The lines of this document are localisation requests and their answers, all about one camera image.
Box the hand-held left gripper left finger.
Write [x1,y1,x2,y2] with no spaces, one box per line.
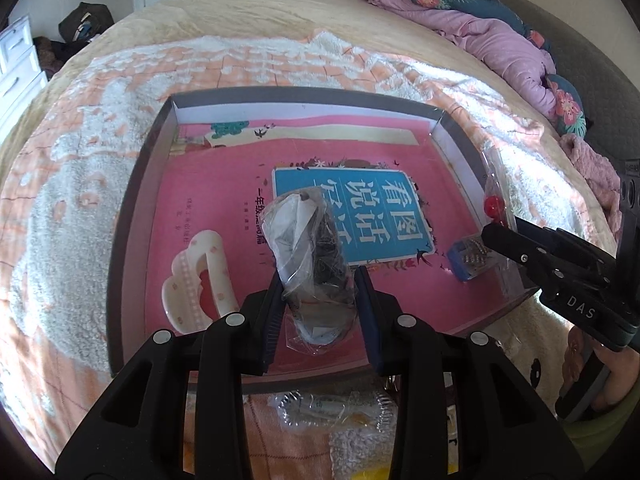
[54,269,286,480]

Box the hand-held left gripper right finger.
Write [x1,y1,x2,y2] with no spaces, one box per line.
[352,266,586,480]

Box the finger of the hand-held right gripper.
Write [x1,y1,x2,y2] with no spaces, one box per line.
[515,216,618,271]
[481,221,571,293]

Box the blue card with bead earrings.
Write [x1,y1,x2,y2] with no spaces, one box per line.
[446,234,501,281]

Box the clear bag with red jewelry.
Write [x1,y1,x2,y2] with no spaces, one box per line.
[479,142,533,301]

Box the white hair claw clip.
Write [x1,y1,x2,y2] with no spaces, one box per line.
[161,230,241,335]

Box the clear bag of dark hairpins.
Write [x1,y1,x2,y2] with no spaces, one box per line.
[262,186,357,356]

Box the clear ruffled plastic packet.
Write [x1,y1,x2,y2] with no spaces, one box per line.
[270,389,398,431]

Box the grey shallow tray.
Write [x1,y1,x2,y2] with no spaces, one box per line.
[107,87,541,398]

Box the person's right forearm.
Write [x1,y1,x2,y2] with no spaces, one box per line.
[565,400,640,480]

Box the person's right hand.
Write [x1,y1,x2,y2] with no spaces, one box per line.
[595,345,640,411]

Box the pink fluffy blanket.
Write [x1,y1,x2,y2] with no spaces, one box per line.
[559,132,623,226]

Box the pink picture book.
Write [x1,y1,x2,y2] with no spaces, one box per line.
[150,112,506,361]

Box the purple quilt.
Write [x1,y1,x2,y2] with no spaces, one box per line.
[355,0,558,121]

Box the beige bed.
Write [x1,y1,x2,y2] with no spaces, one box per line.
[0,0,621,311]

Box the dark clothes pile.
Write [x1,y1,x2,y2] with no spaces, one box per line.
[32,35,91,81]

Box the white drawer cabinet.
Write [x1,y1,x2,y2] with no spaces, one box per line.
[0,15,48,131]

